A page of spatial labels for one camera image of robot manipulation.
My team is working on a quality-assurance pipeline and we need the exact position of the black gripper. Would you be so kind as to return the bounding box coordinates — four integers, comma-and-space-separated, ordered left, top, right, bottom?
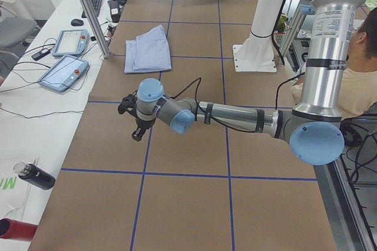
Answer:
118, 94, 155, 141

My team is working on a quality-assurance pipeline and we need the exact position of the near teach pendant tablet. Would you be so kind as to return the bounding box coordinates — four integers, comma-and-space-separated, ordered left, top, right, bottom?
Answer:
37, 55, 89, 93

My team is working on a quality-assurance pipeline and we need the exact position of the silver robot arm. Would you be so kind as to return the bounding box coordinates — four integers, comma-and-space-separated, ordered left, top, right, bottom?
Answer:
118, 0, 366, 166

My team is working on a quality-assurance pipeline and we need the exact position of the seated person in beige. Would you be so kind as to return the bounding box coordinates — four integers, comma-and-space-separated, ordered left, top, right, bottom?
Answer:
291, 6, 377, 121

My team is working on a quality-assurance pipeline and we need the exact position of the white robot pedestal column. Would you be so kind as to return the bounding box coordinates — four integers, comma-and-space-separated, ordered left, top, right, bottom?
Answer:
233, 0, 285, 72

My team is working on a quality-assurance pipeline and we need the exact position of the red cylinder bottle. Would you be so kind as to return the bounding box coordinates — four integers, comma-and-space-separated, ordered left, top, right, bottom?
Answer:
1, 218, 38, 242

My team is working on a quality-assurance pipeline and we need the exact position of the far teach pendant tablet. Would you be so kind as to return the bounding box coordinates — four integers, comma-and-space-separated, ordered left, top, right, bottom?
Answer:
51, 29, 90, 57

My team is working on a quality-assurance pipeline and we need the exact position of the black water bottle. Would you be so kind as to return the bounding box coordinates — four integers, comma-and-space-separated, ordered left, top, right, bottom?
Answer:
14, 161, 56, 190

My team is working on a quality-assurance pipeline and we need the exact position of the grey office chair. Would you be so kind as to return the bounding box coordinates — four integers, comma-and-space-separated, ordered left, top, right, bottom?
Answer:
1, 0, 41, 59

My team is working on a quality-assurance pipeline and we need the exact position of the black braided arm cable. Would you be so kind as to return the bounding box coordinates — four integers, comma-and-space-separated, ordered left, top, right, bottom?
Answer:
169, 77, 257, 133

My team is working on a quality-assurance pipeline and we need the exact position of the teach pendant tablet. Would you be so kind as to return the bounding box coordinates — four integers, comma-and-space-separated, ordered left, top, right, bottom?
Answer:
37, 55, 89, 93
51, 29, 90, 57

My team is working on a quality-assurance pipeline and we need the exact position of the grey aluminium frame post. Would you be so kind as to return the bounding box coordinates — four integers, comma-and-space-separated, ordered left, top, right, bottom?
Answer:
80, 0, 110, 58

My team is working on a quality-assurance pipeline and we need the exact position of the white plastic bag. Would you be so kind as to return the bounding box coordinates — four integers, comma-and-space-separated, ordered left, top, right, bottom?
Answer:
1, 156, 39, 222

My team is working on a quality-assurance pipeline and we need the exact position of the black computer mouse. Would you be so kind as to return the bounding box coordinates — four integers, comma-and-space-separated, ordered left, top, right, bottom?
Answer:
71, 18, 84, 27

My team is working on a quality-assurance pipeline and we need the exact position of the black smartphone on desk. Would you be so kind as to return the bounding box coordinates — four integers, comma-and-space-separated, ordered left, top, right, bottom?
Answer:
31, 48, 51, 61

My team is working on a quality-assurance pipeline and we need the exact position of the blue striped button shirt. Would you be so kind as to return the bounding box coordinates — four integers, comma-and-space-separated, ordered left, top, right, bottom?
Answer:
124, 25, 171, 74

